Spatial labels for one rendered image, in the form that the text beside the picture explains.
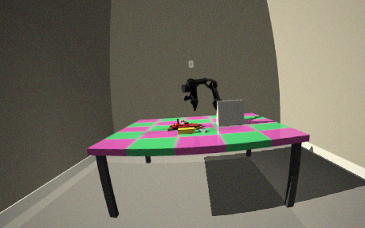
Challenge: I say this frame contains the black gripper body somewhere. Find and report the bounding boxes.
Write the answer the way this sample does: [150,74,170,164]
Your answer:
[190,92,198,103]

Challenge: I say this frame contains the yellow block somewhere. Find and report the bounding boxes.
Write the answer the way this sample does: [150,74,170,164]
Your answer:
[178,128,195,134]

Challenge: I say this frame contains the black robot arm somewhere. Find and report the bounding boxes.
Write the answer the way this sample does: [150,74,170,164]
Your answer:
[181,77,222,111]

